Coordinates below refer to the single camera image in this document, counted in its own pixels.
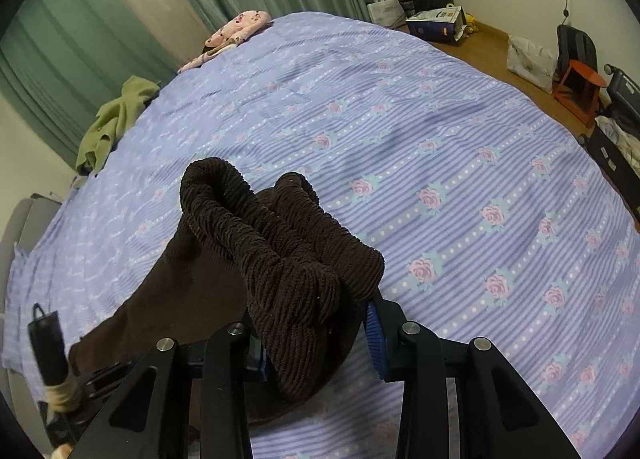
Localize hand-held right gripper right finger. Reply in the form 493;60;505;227
366;299;583;459

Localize white plastic bag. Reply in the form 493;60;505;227
507;34;557;92

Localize person's left hand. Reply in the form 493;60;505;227
45;374;83;415

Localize orange stool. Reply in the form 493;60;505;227
553;59;608;127

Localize white paper bag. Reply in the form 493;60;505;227
367;0;406;27

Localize dark brown pants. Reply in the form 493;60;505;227
67;156;386;427

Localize bed with purple sheet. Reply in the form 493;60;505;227
0;12;640;459

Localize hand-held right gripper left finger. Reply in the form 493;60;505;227
75;321;273;459

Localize pink patterned garment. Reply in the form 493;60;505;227
177;10;273;74

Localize grey padded headboard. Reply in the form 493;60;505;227
0;196;61;440

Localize black backpack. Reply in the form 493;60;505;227
556;24;598;75

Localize olive green garment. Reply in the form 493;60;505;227
75;75;162;172

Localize blue cardboard box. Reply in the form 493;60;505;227
405;6;468;42

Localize open black suitcase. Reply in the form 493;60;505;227
580;64;640;220

